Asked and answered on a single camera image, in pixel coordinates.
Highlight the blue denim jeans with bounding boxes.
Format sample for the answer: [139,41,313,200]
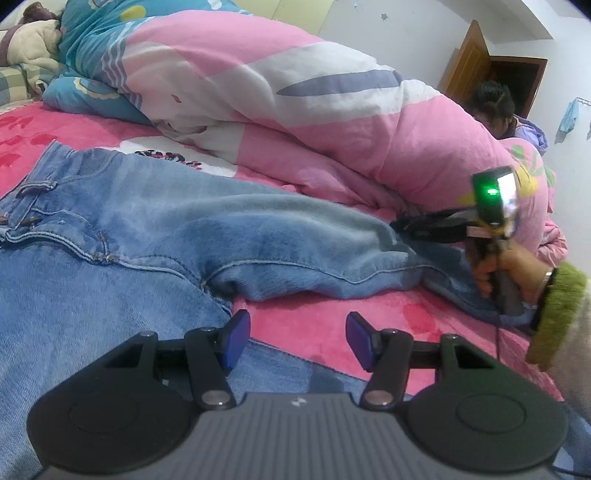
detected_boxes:
[0,140,591,480]

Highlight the green cuffed sleeve forearm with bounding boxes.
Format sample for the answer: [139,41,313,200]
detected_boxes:
[525,261,591,423]

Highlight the operator right hand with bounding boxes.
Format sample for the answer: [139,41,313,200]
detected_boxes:
[468,242,553,305]

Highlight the seated person dark hair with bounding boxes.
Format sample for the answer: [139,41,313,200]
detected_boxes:
[468,81,549,155]

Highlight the brown wooden door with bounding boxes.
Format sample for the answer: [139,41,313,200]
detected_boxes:
[438,20,548,118]

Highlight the pink and blue quilt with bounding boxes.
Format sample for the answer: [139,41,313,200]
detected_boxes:
[44,1,564,255]

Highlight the light green wardrobe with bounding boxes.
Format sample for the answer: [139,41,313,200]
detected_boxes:
[235,0,334,24]

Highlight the pink floral bed blanket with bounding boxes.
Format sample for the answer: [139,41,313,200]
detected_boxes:
[1,102,561,399]

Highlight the plaid checked pillow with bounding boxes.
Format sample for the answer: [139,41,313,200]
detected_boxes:
[0,63,53,106]

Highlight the beige brown fleece garment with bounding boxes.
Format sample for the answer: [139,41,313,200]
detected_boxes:
[1,1,62,82]

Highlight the blue cloth on wall hook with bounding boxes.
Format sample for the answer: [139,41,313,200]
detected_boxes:
[558,98,579,136]

